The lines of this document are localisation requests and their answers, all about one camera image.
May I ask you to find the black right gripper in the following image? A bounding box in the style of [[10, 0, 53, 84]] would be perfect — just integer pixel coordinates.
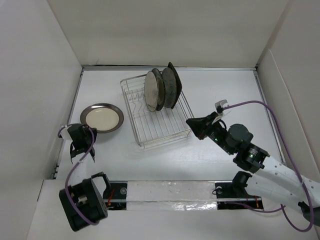
[[185, 111, 235, 155]]

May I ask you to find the beige plate with brown rim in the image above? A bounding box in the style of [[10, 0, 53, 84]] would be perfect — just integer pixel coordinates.
[[79, 103, 124, 134]]

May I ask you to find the black square floral plate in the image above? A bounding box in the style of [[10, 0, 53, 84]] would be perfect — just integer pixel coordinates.
[[168, 62, 183, 109]]

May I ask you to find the grey round deer plate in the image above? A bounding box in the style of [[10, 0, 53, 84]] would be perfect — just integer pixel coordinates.
[[161, 67, 177, 108]]

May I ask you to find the black rimmed striped round plate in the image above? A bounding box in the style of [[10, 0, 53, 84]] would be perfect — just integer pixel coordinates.
[[151, 68, 166, 111]]

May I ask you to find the beige plate with tree pattern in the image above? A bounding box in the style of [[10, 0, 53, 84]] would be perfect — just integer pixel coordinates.
[[144, 71, 160, 112]]

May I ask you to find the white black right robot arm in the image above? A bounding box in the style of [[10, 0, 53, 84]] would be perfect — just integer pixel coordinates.
[[186, 112, 320, 226]]

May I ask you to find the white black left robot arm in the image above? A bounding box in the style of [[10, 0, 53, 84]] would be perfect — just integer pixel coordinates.
[[57, 123, 113, 232]]

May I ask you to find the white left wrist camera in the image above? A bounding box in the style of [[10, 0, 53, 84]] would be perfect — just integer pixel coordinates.
[[57, 124, 72, 141]]

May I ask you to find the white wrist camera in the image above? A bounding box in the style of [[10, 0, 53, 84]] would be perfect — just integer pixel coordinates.
[[213, 99, 230, 123], [57, 124, 72, 141]]

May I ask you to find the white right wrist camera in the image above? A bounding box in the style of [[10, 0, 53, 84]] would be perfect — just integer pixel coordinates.
[[213, 99, 230, 123]]

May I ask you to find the silver wire dish rack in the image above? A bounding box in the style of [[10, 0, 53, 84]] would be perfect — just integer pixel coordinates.
[[120, 75, 194, 148]]

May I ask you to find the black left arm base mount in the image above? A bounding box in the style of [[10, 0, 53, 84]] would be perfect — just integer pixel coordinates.
[[103, 181, 128, 211]]

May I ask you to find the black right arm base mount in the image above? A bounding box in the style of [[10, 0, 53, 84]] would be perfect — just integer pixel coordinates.
[[212, 181, 264, 210]]

